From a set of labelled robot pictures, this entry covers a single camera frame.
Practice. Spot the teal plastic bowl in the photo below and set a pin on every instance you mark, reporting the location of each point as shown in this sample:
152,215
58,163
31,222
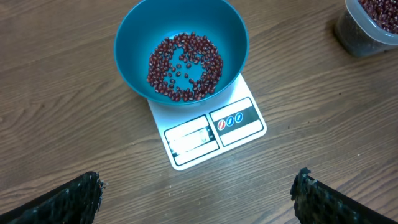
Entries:
151,21

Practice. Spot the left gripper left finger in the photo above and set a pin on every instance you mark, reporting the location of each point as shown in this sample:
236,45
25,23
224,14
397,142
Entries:
76,201

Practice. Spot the white digital kitchen scale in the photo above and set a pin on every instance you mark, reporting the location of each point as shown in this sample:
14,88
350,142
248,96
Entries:
193,134

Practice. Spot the red beans in bowl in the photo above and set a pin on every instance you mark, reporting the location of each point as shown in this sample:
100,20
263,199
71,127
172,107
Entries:
185,67

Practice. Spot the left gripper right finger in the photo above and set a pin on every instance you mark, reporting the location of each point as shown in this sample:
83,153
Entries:
317,203

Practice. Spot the red beans in container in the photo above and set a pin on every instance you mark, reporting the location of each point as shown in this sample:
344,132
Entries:
383,13

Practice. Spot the clear plastic bean container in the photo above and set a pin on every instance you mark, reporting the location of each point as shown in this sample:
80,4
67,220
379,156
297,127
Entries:
359,34

